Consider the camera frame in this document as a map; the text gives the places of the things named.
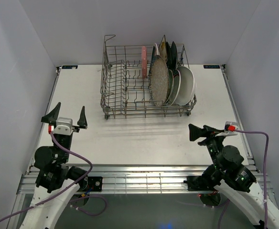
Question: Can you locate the dark logo sticker right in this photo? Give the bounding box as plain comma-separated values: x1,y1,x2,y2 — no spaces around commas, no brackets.
203,64,221,69

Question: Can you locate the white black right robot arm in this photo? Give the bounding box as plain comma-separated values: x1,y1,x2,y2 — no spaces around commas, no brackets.
184,122,279,229

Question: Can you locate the white oval plate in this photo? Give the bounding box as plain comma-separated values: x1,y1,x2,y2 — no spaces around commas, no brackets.
175,66,196,106

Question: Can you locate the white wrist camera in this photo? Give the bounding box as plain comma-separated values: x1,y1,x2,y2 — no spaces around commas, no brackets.
48,117,73,136
216,121,239,137

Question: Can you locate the grey wire dish rack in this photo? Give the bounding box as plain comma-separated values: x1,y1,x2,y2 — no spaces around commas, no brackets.
100,35,197,119

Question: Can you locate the white plate steam logo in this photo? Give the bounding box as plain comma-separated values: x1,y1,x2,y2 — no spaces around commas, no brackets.
151,43,160,60

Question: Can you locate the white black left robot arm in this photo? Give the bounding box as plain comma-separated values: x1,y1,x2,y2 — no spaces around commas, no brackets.
20,103,89,229

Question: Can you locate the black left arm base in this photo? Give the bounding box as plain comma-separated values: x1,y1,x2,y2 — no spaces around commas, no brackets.
80,177,103,192

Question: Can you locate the cream floral square plate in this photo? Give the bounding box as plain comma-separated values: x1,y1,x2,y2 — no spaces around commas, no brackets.
159,35,167,62

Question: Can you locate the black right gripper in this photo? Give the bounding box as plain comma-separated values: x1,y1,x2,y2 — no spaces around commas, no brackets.
188,123,226,170

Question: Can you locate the white plate green red rim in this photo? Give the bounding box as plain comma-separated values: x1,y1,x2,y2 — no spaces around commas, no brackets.
169,70,181,105

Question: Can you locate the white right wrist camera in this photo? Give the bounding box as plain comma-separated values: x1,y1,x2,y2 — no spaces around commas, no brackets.
216,121,239,137

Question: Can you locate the dark logo sticker left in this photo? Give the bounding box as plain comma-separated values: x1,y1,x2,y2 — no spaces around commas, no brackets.
62,65,78,69

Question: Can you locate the black floral square plate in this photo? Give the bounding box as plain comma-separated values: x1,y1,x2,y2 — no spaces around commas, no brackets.
166,42,172,70

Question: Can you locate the mint green flower plate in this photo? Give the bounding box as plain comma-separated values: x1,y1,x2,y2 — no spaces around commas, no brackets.
165,69,174,104

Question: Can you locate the pink dotted scalloped plate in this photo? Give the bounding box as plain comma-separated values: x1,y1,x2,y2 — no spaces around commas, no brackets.
141,46,147,79

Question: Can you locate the speckled brown round plate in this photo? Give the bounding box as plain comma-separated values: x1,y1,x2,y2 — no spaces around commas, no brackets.
149,55,169,106

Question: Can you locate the dark logo sticker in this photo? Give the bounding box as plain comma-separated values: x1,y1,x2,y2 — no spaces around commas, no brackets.
62,65,78,69
203,64,221,69

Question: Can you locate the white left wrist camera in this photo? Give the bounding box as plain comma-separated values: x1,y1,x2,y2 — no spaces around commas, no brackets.
48,117,73,136

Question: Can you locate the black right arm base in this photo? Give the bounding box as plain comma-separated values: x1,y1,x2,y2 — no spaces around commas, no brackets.
183,176,220,191

